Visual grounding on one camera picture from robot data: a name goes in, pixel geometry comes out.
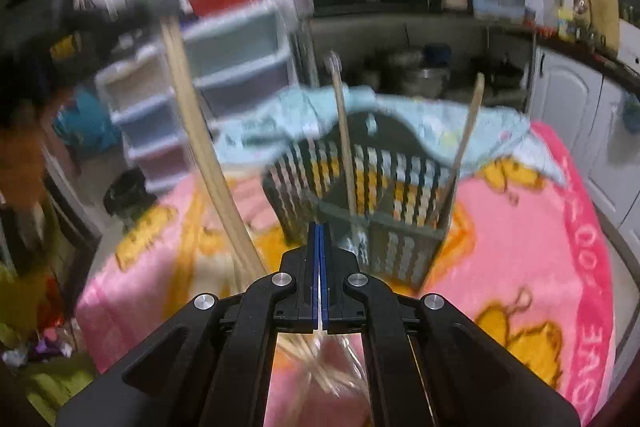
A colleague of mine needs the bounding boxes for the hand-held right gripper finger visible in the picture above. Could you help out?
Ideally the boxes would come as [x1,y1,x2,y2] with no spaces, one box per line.
[320,223,581,427]
[55,222,320,427]

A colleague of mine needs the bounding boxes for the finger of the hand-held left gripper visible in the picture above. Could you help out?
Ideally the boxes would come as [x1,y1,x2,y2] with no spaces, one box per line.
[107,0,183,32]

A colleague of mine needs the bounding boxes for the dark green slotted basket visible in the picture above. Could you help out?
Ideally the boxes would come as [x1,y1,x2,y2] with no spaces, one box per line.
[262,112,459,293]

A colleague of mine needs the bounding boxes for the bunch of wooden chopsticks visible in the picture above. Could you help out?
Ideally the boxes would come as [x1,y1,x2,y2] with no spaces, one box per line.
[274,333,372,404]

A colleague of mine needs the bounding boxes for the wooden chopstick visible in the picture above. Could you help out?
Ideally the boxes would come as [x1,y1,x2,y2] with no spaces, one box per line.
[326,51,359,217]
[440,73,486,208]
[159,13,267,279]

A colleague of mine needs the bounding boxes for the person's left hand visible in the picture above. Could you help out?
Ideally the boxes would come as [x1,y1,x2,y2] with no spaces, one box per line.
[0,89,68,210]

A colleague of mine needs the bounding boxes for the white plastic drawer unit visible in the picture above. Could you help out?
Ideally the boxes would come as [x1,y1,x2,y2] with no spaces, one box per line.
[94,42,202,196]

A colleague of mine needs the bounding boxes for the dark round object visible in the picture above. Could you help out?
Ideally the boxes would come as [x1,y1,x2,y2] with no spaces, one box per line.
[102,168,152,229]

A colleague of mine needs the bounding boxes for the light blue cloth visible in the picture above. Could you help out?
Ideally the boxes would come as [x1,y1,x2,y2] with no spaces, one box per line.
[215,86,569,188]

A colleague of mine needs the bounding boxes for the pink printed blanket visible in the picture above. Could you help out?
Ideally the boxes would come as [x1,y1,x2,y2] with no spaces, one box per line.
[75,121,617,427]

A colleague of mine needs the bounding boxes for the steel pot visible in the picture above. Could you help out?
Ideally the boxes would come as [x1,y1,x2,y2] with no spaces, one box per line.
[399,66,452,98]

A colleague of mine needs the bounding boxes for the metal shelf rack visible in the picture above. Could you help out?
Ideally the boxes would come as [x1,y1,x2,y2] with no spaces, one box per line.
[295,13,539,114]

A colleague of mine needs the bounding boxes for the white kitchen cabinets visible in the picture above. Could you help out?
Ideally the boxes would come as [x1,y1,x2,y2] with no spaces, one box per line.
[527,46,640,249]

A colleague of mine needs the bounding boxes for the light blue storage box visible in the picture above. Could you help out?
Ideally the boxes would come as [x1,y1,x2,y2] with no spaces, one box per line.
[469,0,532,24]

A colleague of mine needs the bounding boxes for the blue hanging bag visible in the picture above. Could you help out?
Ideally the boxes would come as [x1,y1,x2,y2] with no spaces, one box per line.
[620,91,640,131]

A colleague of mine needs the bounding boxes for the wooden cutting board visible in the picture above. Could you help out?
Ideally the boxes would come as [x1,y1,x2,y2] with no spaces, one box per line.
[578,0,621,51]

